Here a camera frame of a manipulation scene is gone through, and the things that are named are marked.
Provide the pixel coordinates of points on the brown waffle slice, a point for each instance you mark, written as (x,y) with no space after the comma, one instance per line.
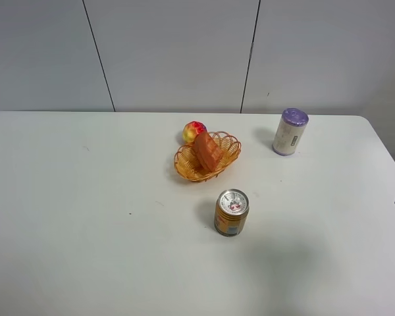
(207,151)

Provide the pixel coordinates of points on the orange wicker basket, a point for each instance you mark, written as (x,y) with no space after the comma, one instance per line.
(188,166)

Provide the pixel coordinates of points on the purple white cylinder roll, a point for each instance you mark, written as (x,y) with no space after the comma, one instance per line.
(290,130)

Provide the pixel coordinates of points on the gold drink can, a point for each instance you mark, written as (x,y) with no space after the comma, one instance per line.
(231,211)

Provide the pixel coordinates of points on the red yellow toy apple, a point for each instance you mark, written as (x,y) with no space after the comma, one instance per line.
(192,130)

